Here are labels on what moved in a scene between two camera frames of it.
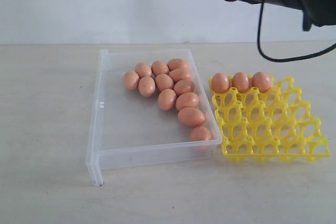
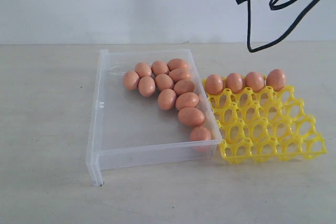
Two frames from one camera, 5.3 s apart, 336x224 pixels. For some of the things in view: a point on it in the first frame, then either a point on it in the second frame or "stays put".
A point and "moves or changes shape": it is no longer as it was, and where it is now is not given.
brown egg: (191, 116) stays put
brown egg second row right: (179, 74) stays put
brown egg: (200, 139) stays put
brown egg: (187, 99) stays put
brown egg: (220, 83) → (214, 84)
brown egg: (159, 67) stays put
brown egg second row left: (146, 86) stays put
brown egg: (130, 80) stays put
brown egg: (262, 81) → (255, 81)
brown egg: (241, 81) → (234, 81)
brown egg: (177, 63) stays put
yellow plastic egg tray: (276, 125) moves or changes shape
